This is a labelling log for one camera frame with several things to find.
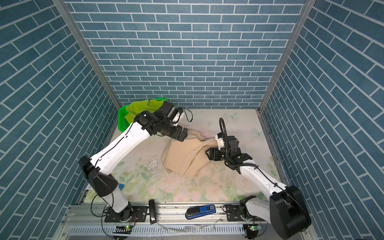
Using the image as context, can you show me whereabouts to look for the beige drawstring shorts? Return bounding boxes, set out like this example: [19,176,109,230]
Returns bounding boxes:
[162,130,218,178]

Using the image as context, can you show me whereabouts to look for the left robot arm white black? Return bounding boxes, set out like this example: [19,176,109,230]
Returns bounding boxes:
[79,101,188,221]

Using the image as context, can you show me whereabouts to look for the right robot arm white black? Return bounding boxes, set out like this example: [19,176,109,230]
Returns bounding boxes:
[206,133,312,240]

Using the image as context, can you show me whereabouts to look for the lime green shorts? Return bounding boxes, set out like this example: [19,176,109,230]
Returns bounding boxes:
[124,99,167,124]

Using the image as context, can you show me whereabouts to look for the green plastic basket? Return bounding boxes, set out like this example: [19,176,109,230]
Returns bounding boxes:
[117,97,169,133]

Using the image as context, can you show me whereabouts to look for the blue black stapler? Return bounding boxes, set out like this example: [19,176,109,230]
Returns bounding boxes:
[185,205,216,220]

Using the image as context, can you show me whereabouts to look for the right circuit board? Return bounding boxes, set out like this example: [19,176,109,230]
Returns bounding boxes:
[243,225,259,240]

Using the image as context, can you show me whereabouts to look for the circuit board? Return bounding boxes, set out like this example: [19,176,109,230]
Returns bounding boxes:
[243,225,259,240]
[113,226,133,235]

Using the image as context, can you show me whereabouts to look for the black remote-like device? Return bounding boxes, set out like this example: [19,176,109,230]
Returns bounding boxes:
[149,200,157,225]

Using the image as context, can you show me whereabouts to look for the left circuit board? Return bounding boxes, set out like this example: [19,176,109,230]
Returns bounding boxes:
[113,226,133,235]

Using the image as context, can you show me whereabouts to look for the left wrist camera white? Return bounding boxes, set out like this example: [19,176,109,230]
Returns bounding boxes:
[172,108,185,126]

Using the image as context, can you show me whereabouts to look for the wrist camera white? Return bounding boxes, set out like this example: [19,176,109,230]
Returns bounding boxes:
[172,108,185,126]
[215,133,225,150]

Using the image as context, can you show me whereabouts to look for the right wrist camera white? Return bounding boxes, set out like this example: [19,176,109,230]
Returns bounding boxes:
[215,133,225,150]

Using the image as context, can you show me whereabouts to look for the right black corrugated cable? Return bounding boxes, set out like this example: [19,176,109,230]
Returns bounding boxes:
[218,117,230,157]

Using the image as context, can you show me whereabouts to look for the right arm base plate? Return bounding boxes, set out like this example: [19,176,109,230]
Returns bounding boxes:
[222,204,264,222]

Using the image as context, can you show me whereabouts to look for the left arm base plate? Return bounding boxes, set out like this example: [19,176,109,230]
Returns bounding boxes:
[104,206,148,223]

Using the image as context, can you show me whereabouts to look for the aluminium front rail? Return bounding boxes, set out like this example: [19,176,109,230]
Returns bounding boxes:
[59,202,313,229]

